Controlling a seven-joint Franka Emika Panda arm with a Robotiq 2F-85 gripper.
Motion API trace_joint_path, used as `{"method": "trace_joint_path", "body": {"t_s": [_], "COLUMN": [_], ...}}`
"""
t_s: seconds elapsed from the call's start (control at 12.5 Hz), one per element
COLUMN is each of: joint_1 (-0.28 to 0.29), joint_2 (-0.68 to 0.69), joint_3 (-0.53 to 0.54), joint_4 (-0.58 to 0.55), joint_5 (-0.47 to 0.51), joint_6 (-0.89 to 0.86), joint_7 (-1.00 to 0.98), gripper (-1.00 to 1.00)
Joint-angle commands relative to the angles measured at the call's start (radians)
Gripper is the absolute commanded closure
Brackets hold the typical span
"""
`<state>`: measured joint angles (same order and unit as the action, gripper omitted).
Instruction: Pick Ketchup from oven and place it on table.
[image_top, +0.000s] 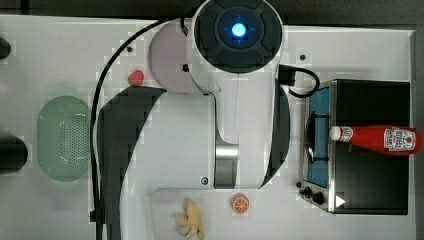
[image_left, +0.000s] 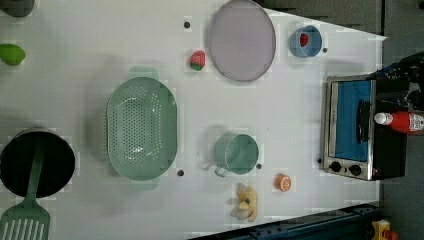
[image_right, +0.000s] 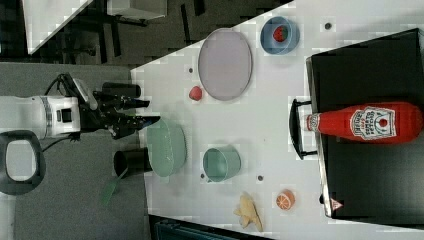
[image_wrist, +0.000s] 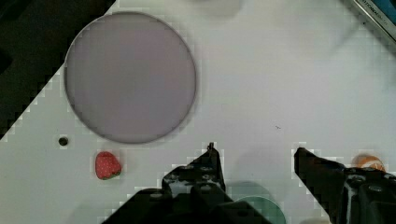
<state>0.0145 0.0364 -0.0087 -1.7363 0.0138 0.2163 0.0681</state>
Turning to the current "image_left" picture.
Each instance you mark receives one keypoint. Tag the red plush ketchup bottle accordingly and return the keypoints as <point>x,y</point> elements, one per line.
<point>402,121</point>

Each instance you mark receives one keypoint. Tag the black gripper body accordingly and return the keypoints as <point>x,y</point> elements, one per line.
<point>410,68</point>

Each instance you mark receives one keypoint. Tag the red strawberry toy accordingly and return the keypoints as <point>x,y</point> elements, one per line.
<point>198,60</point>

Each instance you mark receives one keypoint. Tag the green slotted spatula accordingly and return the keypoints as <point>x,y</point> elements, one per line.
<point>28,220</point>

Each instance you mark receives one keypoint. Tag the blue bowl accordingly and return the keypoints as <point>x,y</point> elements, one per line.
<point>314,45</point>

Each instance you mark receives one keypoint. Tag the silver black toaster oven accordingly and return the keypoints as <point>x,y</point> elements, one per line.
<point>355,145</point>

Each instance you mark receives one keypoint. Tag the yellow red toy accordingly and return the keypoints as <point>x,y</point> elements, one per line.
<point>383,231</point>

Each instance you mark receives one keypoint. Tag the dark grey round object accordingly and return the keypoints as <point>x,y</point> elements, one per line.
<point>17,8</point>

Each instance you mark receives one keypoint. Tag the green oval colander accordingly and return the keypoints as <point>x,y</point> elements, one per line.
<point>142,131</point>

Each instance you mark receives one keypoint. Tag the orange slice toy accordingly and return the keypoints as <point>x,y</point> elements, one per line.
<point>283,182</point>

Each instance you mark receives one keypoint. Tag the black pot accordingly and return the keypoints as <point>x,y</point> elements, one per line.
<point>17,157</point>

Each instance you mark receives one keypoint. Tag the green mug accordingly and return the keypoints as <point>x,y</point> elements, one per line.
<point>235,153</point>

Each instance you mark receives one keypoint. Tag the peeled banana toy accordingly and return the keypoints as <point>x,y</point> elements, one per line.
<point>246,206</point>

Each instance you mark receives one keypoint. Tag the small red strawberry in bowl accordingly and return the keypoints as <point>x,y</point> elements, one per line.
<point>304,39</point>

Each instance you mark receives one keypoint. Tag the green lime toy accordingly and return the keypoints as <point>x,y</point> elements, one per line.
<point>11,54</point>

